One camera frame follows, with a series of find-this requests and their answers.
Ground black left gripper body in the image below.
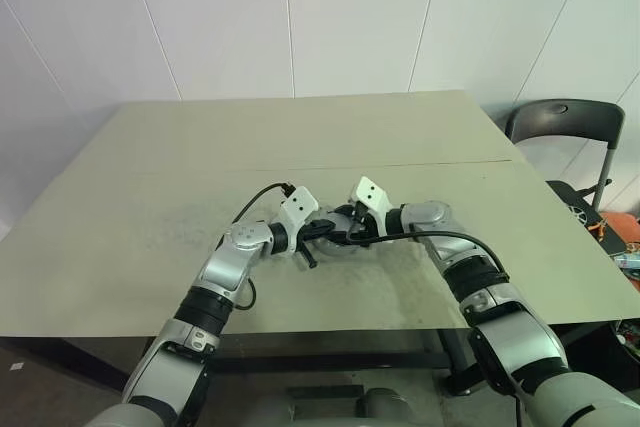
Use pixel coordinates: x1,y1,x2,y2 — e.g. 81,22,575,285
295,220,316,248

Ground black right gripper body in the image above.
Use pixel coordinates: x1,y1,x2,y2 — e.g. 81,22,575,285
349,202,376,243

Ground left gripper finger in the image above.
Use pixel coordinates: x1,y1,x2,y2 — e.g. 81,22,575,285
298,240,319,271
310,218,337,239

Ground motor stator with copper windings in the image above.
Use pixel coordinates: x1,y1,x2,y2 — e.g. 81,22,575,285
312,226,374,259

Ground black white wheel object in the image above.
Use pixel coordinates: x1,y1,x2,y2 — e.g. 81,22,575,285
567,201,594,223

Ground black folding chair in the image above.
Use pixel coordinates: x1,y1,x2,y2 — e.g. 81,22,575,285
503,98,627,213

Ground dark bin with colourful items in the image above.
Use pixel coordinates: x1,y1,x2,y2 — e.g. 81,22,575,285
609,319,640,373

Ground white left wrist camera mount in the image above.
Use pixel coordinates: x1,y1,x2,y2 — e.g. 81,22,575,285
277,185,320,253

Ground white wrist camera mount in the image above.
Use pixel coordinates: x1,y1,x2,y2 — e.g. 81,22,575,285
277,185,320,253
348,175,392,228

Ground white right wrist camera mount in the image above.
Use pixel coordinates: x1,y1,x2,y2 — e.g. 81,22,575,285
348,175,392,228

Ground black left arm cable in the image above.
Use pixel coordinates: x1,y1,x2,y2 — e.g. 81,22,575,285
230,181,296,311

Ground black metal table frame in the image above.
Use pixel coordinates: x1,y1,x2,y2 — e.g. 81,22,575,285
0,324,640,396

